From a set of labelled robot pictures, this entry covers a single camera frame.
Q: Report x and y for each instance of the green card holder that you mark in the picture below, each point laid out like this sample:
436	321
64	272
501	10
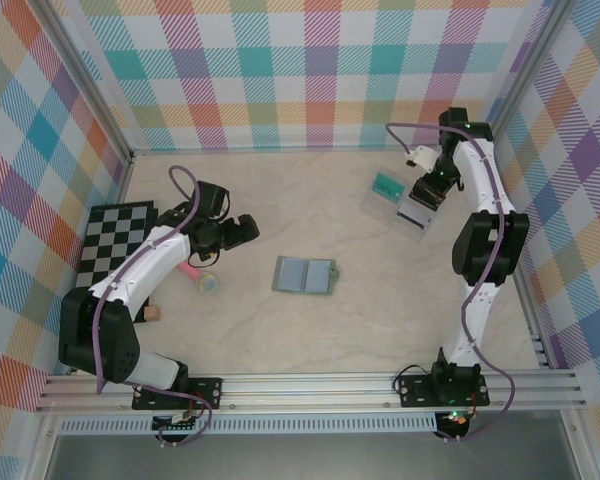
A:
300	275

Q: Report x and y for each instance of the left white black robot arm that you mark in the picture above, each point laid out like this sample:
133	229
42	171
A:
145	260

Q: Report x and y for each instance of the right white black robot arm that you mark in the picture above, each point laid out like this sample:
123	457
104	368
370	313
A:
480	175

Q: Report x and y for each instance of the clear plastic card sleeve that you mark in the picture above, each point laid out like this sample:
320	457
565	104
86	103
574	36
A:
380	207

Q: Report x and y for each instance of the grey black box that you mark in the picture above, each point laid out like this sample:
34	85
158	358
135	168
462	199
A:
414	217

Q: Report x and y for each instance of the pink cylindrical tube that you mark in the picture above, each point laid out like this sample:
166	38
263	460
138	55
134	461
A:
192	274

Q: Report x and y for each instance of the small wooden cube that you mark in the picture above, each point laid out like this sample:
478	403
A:
153	314

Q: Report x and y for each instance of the black silver chessboard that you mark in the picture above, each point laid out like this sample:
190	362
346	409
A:
110	235

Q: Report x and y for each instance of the small controller circuit board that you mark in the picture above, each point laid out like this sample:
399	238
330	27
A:
455	420
177	427

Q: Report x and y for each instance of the grey metal panel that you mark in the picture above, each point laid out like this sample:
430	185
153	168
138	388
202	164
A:
305	460

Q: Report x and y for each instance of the aluminium frame side rail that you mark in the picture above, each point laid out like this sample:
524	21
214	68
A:
534	325
121	177

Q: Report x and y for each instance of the aluminium frame post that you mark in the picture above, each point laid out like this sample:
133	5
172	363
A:
519	75
97	85

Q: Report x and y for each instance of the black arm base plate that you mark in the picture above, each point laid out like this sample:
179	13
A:
210	392
412	390

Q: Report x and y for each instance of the wide aluminium mounting rail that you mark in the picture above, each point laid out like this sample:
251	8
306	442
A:
305	392

